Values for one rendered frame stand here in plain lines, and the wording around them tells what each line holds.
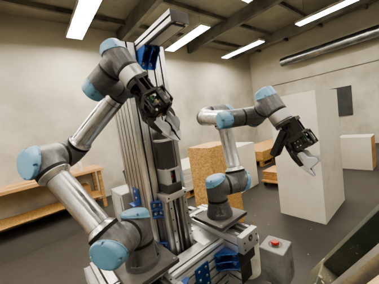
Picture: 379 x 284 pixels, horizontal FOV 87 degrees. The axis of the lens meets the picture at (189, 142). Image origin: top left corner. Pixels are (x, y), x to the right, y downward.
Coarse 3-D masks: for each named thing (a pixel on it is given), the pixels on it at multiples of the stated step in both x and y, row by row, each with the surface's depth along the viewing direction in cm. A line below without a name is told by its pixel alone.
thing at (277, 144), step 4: (280, 132) 73; (284, 132) 72; (280, 136) 73; (284, 136) 72; (276, 140) 75; (280, 140) 73; (276, 144) 75; (280, 144) 74; (272, 148) 77; (276, 148) 75; (280, 148) 76; (272, 152) 77; (276, 152) 76; (280, 152) 77; (276, 156) 77
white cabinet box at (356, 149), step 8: (344, 136) 460; (352, 136) 445; (360, 136) 432; (368, 136) 419; (344, 144) 449; (352, 144) 437; (360, 144) 427; (368, 144) 417; (344, 152) 452; (352, 152) 440; (360, 152) 429; (368, 152) 419; (344, 160) 454; (352, 160) 442; (360, 160) 432; (368, 160) 422; (352, 168) 445; (360, 168) 434; (368, 168) 424
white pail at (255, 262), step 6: (258, 240) 194; (258, 246) 195; (258, 252) 194; (252, 258) 190; (258, 258) 194; (252, 264) 190; (258, 264) 194; (252, 270) 191; (258, 270) 194; (252, 276) 192
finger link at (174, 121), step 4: (168, 112) 59; (168, 116) 60; (172, 116) 58; (176, 116) 56; (168, 120) 59; (172, 120) 59; (176, 120) 57; (172, 124) 59; (176, 124) 58; (172, 128) 59; (176, 128) 59; (176, 132) 59; (180, 132) 59; (180, 136) 59
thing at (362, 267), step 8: (376, 248) 55; (368, 256) 56; (376, 256) 53; (360, 264) 57; (368, 264) 54; (376, 264) 53; (352, 272) 58; (360, 272) 56; (368, 272) 55; (376, 272) 53; (336, 280) 64; (344, 280) 59; (352, 280) 58; (360, 280) 56; (368, 280) 55
